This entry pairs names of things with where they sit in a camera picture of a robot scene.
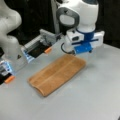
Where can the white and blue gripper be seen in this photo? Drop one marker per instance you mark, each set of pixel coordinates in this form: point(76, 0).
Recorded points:
point(80, 42)

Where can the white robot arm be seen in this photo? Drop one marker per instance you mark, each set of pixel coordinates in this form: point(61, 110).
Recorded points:
point(81, 17)

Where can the orange clamp at table edge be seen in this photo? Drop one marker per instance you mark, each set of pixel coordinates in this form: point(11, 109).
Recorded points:
point(9, 79)

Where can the orange clamp near rail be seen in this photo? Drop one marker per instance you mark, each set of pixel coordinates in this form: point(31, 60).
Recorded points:
point(48, 50)

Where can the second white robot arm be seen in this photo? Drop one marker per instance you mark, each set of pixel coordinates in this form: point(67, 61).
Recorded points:
point(9, 21)

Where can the brown terry towel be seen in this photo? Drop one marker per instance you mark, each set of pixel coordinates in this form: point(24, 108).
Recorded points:
point(56, 74)

